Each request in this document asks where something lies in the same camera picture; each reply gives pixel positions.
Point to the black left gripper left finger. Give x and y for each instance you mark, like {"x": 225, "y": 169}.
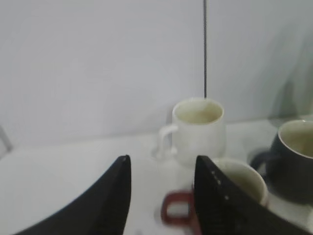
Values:
{"x": 101, "y": 210}

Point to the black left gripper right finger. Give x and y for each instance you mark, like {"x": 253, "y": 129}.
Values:
{"x": 261, "y": 221}

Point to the red ceramic mug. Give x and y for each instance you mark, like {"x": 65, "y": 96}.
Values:
{"x": 207, "y": 209}

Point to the dark navy ceramic mug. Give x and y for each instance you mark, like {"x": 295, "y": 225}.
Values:
{"x": 289, "y": 161}

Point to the white ceramic mug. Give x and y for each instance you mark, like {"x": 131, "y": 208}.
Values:
{"x": 197, "y": 128}

